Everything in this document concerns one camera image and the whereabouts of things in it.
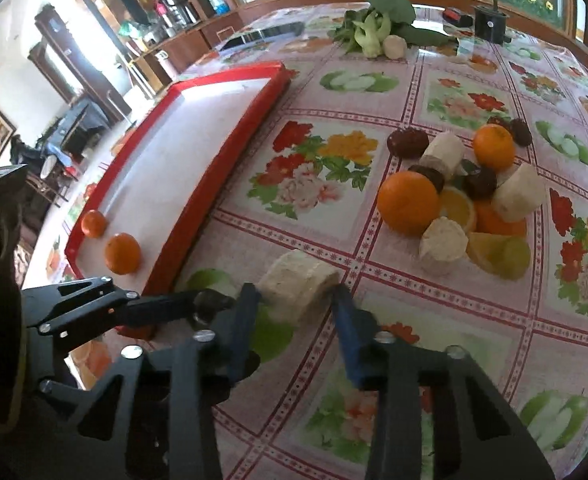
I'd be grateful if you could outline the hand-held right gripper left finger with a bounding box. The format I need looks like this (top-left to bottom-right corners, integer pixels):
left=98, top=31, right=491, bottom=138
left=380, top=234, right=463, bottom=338
left=34, top=282, right=262, bottom=480

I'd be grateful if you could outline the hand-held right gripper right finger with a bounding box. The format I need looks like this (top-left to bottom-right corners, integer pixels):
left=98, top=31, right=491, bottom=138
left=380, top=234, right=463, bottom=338
left=331, top=285, right=557, bottom=480

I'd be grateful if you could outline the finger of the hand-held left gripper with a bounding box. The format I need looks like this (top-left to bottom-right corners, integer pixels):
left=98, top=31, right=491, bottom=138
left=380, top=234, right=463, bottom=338
left=36, top=377, right=106, bottom=413
left=20, top=276, right=235, bottom=342

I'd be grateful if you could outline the large orange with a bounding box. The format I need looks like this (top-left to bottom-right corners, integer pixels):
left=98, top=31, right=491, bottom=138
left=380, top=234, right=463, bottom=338
left=377, top=171, right=442, bottom=237

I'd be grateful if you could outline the red tray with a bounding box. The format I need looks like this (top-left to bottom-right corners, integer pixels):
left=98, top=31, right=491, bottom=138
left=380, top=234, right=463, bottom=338
left=65, top=60, right=295, bottom=341

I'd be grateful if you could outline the dark brown round fruit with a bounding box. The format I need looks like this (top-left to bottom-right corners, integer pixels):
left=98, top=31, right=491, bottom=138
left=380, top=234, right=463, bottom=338
left=408, top=164, right=445, bottom=195
left=462, top=166, right=498, bottom=200

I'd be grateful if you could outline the green grape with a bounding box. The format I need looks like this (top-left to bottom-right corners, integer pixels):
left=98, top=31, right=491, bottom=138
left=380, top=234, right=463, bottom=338
left=496, top=237, right=532, bottom=281

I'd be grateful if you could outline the wrinkled red date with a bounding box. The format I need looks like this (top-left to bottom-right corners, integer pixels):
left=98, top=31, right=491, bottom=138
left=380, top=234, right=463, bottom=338
left=510, top=118, right=533, bottom=147
left=387, top=127, right=431, bottom=157

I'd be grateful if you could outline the beige bread piece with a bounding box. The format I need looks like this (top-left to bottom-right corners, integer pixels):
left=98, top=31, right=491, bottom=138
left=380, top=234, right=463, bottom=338
left=491, top=162, right=545, bottom=223
left=419, top=131, right=467, bottom=177

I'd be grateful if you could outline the floral tablecloth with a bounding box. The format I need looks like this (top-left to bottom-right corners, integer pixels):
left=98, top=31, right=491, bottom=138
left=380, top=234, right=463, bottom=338
left=19, top=2, right=588, bottom=480

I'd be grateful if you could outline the small orange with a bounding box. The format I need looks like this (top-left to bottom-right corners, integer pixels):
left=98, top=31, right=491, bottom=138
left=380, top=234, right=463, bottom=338
left=105, top=232, right=142, bottom=276
left=472, top=123, right=517, bottom=172
left=80, top=209, right=108, bottom=239

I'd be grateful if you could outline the lemon wedge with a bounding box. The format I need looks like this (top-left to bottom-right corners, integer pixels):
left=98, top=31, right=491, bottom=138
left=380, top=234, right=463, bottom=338
left=466, top=232, right=504, bottom=271

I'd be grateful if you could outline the orange slice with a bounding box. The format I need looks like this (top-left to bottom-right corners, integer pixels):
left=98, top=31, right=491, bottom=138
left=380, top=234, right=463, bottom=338
left=439, top=186, right=477, bottom=233

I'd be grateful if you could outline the orange half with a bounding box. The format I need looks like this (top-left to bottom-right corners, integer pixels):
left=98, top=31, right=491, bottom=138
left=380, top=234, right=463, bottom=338
left=474, top=200, right=528, bottom=238

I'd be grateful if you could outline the wooden cabinet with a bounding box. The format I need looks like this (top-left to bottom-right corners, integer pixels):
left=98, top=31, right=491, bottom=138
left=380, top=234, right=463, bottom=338
left=49, top=0, right=255, bottom=91

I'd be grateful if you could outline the green bag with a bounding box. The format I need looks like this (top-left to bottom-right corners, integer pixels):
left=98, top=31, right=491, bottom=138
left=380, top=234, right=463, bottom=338
left=119, top=20, right=147, bottom=41

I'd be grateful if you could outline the green bok choy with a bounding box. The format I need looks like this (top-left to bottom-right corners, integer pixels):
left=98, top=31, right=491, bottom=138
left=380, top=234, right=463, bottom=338
left=330, top=0, right=457, bottom=58

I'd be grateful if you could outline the black kettle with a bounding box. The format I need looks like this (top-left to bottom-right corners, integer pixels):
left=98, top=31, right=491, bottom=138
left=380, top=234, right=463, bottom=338
left=159, top=0, right=197, bottom=28

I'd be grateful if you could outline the red and black device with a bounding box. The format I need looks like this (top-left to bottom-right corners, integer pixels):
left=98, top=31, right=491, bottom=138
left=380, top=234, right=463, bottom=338
left=442, top=8, right=474, bottom=28

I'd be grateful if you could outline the small black box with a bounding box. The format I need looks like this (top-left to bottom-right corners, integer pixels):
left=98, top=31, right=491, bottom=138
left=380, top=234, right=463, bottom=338
left=472, top=0, right=509, bottom=45

